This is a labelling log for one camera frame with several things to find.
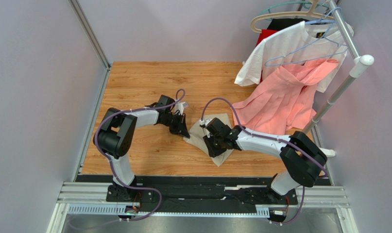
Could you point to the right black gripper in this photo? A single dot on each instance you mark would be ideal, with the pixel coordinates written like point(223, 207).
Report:
point(215, 139)

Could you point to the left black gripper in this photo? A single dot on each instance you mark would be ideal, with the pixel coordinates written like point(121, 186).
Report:
point(180, 126)

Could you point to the beige cloth napkin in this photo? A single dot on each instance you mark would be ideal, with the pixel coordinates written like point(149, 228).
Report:
point(196, 139)

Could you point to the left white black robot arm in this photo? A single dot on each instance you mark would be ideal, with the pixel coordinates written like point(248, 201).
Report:
point(114, 137)

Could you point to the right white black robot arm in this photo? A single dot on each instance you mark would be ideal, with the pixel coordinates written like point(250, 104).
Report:
point(302, 158)

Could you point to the pink pleated garment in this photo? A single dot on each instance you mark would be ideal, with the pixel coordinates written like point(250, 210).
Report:
point(284, 99)

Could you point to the red garment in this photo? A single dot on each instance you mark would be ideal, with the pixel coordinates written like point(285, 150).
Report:
point(264, 34)

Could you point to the white t-shirt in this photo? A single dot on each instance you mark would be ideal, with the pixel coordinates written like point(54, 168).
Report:
point(288, 40)

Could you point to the black garment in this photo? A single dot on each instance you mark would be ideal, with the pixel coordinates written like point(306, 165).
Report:
point(278, 24)

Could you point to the beige wooden hanger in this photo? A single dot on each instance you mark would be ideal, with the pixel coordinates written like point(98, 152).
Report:
point(315, 12)

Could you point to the green hanger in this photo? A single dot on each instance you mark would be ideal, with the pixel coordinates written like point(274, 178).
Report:
point(306, 4)

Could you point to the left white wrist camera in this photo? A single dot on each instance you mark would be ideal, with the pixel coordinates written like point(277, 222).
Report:
point(180, 107)

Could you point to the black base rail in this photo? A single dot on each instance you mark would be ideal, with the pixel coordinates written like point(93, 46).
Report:
point(192, 194)

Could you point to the aluminium frame post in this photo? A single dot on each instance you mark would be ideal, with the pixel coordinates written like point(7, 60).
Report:
point(77, 8)

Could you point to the blue wire hanger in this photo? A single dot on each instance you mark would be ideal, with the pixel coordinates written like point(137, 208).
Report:
point(280, 60)

